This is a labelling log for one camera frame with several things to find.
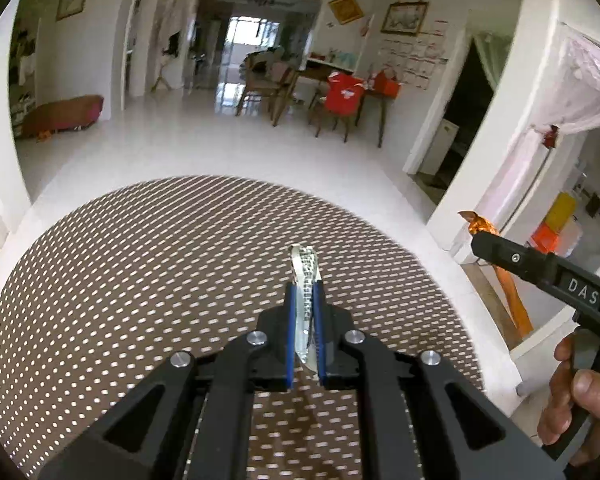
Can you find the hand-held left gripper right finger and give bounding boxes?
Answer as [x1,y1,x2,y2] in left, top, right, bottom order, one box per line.
[312,280,567,480]

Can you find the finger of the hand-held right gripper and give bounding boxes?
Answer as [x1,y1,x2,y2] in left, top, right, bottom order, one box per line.
[470,232,561,287]

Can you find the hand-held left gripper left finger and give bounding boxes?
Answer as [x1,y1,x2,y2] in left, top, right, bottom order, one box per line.
[37,280,298,480]

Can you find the orange foil wrapper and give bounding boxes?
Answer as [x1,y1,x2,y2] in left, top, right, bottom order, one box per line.
[457,209,535,342]

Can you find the silver foil wrapper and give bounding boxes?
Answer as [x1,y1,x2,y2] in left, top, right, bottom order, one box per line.
[289,244,327,377]

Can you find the person's right hand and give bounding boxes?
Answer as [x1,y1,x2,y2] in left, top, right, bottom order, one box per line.
[536,335,600,467]

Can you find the orange box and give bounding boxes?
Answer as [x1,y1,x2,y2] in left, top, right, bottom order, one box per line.
[531,222,565,257]

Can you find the yellow box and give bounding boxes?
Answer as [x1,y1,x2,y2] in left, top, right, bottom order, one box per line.
[544,192,579,229]

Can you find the brown polka dot tablecloth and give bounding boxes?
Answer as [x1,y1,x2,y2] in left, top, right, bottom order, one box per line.
[0,174,486,480]

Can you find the white cabinet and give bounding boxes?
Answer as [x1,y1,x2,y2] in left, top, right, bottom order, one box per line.
[419,119,462,177]

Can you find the white lace curtain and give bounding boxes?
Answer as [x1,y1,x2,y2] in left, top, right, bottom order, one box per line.
[532,35,600,137]

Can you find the red bag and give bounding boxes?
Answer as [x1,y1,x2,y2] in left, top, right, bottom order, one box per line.
[369,67,402,99]

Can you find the wooden dining table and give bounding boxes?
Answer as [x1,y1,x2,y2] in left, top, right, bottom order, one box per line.
[272,66,402,149]

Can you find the chair with red cover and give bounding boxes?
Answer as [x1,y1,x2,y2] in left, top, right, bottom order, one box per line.
[307,72,367,144]

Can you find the wooden chair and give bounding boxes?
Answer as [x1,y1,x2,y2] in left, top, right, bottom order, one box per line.
[236,54,297,127]

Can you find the framed landscape picture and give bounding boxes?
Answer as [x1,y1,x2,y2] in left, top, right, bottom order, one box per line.
[381,1,429,36]

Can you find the gold square framed picture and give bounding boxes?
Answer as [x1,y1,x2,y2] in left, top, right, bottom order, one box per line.
[328,0,357,25]

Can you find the white folding stand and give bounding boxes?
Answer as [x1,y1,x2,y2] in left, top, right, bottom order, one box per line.
[151,30,182,94]

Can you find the brown floor cushion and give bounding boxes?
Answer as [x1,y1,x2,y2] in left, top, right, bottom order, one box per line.
[22,94,105,139]

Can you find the wall calendar sheets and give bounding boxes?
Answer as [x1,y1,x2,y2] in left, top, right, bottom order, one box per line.
[380,20,452,92]

